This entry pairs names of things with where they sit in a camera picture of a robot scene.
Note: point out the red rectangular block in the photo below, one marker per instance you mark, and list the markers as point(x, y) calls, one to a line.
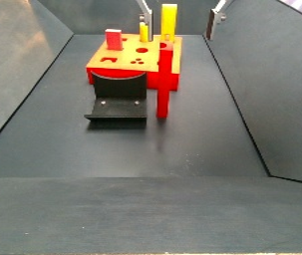
point(114, 39)

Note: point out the yellow cylinder peg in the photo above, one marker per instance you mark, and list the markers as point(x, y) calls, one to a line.
point(144, 32)

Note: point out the black curved bracket stand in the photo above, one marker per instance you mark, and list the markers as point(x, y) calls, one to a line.
point(121, 98)

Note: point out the tall yellow arch block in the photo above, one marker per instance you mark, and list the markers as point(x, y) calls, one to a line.
point(168, 21)

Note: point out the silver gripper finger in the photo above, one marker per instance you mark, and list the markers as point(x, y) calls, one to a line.
point(216, 16)
point(146, 16)

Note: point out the red shape sorting board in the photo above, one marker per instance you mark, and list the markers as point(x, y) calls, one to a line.
point(138, 57)

